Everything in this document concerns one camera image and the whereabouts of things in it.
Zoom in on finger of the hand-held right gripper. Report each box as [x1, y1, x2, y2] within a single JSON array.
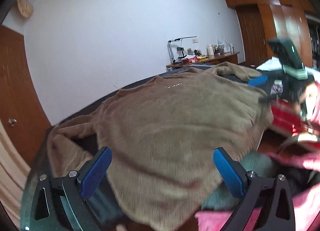
[[258, 93, 279, 103], [247, 75, 270, 88]]

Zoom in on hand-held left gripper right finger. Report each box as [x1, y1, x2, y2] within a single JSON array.
[[213, 147, 297, 231]]

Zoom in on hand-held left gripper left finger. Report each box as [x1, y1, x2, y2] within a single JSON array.
[[21, 147, 112, 231]]

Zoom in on brown fleece sweater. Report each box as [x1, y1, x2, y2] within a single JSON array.
[[46, 61, 275, 231]]

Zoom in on light blue pillow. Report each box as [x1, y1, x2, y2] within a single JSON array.
[[256, 56, 286, 70]]

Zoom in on bright red object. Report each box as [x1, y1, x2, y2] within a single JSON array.
[[271, 98, 310, 138]]

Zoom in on person's teal clothing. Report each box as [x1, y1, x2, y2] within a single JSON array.
[[202, 150, 276, 210]]

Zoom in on dark bed cover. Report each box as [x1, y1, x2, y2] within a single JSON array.
[[22, 64, 265, 231]]

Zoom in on clear containers on desk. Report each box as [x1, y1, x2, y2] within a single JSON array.
[[215, 41, 235, 54]]

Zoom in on wooden desk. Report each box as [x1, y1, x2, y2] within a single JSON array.
[[166, 51, 240, 72]]

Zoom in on wooden wardrobe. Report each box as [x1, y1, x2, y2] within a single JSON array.
[[224, 0, 320, 70]]

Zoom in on red box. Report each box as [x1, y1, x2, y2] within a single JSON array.
[[180, 56, 198, 65]]

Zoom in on person's pink fleece clothing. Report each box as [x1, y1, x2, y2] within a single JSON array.
[[195, 151, 320, 231]]

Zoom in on black desk lamp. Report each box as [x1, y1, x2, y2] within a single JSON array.
[[167, 36, 197, 64]]

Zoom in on wooden door with round knob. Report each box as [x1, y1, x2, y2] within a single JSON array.
[[0, 26, 52, 163]]

